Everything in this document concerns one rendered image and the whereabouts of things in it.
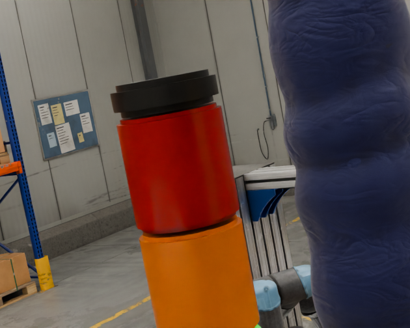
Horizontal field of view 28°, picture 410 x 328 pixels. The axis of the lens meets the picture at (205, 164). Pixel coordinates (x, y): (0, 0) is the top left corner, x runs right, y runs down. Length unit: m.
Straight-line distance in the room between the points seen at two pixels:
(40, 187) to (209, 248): 11.71
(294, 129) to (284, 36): 0.15
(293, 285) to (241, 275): 1.46
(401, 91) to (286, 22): 0.21
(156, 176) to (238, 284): 0.06
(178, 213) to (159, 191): 0.01
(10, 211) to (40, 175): 0.76
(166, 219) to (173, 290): 0.03
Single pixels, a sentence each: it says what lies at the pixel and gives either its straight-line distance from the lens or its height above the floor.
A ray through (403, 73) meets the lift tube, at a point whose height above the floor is 2.27.
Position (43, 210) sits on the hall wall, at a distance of 12.10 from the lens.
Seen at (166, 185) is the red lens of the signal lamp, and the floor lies 2.29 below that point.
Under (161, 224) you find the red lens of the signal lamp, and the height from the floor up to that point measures 2.28.
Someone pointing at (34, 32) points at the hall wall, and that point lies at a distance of 12.37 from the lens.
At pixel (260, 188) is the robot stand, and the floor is 1.99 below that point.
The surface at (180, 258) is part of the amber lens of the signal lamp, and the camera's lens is 0.37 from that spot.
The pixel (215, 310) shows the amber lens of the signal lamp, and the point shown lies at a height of 2.23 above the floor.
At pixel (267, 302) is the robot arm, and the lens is 1.70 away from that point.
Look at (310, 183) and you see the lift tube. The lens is 1.31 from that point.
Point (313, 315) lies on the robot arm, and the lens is 2.61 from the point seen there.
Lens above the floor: 2.34
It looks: 7 degrees down
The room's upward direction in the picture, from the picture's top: 11 degrees counter-clockwise
